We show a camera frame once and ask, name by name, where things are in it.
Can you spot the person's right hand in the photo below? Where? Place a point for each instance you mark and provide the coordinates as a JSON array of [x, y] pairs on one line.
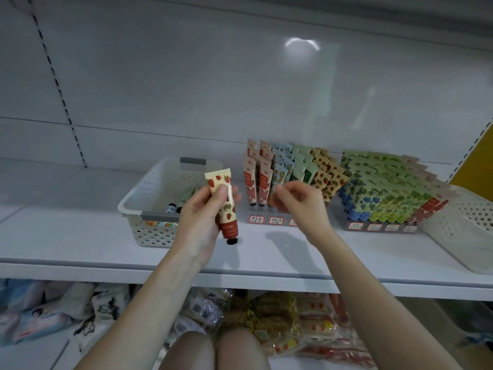
[[306, 213]]

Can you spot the person's left hand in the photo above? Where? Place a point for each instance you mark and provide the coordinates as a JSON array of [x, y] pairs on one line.
[[199, 227]]

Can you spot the orange sunflower hand cream tube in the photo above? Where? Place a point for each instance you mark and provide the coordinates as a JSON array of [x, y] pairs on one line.
[[223, 196]]

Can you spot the white perforated plastic basket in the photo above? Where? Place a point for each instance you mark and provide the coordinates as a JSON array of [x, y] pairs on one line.
[[150, 188], [462, 231]]

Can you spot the row of hand cream tubes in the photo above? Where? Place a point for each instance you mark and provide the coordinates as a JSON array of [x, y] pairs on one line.
[[385, 188]]

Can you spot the white metal shelf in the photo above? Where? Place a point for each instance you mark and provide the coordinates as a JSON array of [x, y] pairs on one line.
[[61, 242]]

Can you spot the person's left forearm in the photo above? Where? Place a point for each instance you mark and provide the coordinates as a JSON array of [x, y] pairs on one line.
[[139, 319]]

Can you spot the person's right forearm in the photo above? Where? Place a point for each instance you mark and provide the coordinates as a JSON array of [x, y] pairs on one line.
[[385, 308]]

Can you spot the person's left leg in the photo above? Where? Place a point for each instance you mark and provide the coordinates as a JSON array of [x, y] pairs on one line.
[[187, 352]]

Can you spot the person's leg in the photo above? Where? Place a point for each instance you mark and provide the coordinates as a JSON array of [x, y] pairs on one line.
[[243, 350], [187, 352]]

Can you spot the person's right leg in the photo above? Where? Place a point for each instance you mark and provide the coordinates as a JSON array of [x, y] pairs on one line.
[[243, 350]]

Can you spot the clear divider tray with labels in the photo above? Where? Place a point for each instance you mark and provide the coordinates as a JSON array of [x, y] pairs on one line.
[[256, 220]]

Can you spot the pile of snack packets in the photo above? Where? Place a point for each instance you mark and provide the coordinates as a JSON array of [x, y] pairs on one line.
[[300, 319]]

